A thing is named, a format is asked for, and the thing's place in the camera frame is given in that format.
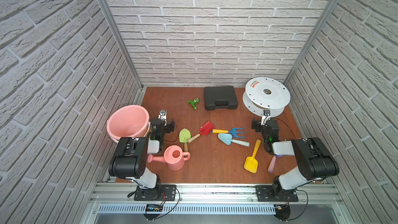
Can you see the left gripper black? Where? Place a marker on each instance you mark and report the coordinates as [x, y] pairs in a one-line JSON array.
[[168, 127]]

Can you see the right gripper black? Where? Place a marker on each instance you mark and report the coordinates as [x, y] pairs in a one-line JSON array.
[[258, 125]]

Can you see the pink plastic bucket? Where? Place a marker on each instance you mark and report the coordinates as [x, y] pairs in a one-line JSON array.
[[129, 121]]

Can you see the green trowel wooden handle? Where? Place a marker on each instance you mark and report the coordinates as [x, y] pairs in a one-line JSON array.
[[184, 136]]

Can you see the pink watering can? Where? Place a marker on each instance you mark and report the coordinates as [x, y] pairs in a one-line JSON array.
[[173, 156]]

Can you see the blue rake yellow handle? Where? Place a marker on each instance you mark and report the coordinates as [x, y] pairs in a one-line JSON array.
[[234, 132]]

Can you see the light blue trowel white handle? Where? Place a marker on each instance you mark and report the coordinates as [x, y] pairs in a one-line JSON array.
[[228, 140]]

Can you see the red shovel wooden handle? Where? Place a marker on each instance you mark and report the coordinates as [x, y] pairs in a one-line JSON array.
[[205, 129]]

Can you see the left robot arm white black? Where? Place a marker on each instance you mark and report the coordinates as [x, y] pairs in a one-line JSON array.
[[130, 157]]

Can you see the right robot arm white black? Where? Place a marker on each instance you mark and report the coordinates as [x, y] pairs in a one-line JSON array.
[[314, 161]]

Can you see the yellow plastic scoop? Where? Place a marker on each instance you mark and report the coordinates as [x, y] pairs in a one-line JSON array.
[[251, 164]]

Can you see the white empty filament spool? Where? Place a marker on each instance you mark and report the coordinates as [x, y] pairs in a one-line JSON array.
[[263, 93]]

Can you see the black plastic tool case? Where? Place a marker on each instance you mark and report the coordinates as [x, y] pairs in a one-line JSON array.
[[220, 98]]

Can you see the left controller board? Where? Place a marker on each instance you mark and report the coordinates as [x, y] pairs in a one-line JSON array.
[[152, 208]]

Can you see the controller board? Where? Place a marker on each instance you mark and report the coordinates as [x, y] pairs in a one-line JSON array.
[[152, 208], [282, 212]]

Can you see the right controller board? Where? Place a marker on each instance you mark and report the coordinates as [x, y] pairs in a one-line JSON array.
[[282, 212]]

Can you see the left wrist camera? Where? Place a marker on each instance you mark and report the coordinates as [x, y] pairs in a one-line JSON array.
[[163, 115]]

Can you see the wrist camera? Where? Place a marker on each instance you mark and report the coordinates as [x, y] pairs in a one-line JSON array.
[[266, 115], [163, 115]]

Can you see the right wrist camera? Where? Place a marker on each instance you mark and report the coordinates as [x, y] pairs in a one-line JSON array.
[[266, 115]]

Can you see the purple trowel pink handle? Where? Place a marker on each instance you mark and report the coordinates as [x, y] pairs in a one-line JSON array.
[[272, 164]]

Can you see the green hose nozzle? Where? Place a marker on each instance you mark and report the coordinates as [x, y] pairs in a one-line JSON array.
[[194, 103]]

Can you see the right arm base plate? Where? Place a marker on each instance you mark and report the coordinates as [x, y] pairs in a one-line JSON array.
[[271, 193]]

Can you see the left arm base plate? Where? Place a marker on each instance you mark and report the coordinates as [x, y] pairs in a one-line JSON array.
[[161, 193]]

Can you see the aluminium front rail frame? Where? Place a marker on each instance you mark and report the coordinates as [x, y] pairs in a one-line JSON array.
[[218, 199]]

